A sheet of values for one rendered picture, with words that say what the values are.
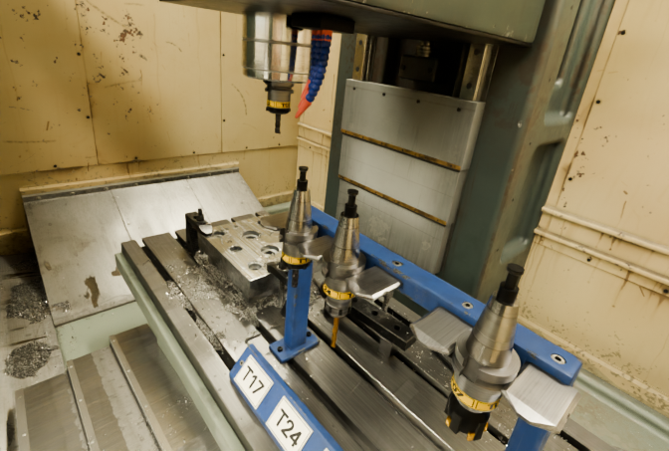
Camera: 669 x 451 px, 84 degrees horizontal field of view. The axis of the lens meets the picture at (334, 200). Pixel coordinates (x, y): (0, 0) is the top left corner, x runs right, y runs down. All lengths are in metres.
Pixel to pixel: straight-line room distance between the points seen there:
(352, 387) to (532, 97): 0.76
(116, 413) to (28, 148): 1.07
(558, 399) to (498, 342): 0.07
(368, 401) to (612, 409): 0.92
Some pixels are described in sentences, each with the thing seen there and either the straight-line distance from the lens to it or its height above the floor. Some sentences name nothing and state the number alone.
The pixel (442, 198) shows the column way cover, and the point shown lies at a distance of 1.09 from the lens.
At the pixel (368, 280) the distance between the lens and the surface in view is 0.51.
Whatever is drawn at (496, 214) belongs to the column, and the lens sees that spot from 1.07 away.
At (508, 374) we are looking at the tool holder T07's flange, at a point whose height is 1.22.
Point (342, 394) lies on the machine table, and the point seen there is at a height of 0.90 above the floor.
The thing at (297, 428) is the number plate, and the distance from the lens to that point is 0.68.
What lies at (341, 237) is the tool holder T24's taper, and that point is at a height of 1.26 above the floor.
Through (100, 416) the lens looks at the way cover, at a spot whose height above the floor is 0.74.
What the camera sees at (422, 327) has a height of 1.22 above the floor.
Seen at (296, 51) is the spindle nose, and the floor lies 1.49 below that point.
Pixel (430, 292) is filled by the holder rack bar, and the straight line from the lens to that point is 0.50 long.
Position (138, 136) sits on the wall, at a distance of 1.81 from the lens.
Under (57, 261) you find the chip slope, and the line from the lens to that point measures 1.61.
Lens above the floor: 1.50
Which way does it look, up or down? 22 degrees down
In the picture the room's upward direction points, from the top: 6 degrees clockwise
